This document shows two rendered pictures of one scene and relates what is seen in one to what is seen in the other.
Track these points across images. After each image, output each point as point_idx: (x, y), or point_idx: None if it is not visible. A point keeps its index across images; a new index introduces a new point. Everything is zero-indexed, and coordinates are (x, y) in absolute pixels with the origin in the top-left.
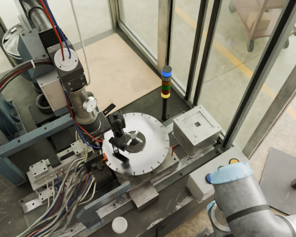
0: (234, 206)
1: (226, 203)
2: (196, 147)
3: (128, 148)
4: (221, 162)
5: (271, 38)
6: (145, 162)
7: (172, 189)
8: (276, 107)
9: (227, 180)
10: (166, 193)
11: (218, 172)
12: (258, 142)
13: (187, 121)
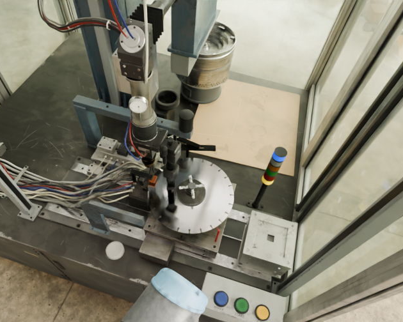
0: (131, 316)
1: (133, 306)
2: (247, 258)
3: (178, 193)
4: (249, 296)
5: (383, 197)
6: (178, 219)
7: (187, 272)
8: (339, 293)
9: (157, 287)
10: (179, 269)
11: (163, 272)
12: (303, 317)
13: (265, 225)
